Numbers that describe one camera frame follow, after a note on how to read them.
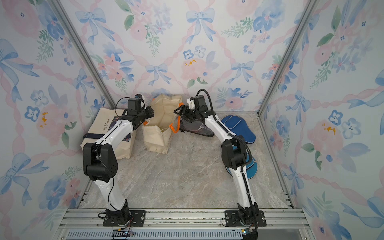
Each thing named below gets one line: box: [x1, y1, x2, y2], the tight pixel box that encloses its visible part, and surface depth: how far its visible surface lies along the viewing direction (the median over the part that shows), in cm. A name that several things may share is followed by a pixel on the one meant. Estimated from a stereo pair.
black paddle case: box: [180, 119, 215, 137], surface depth 109 cm
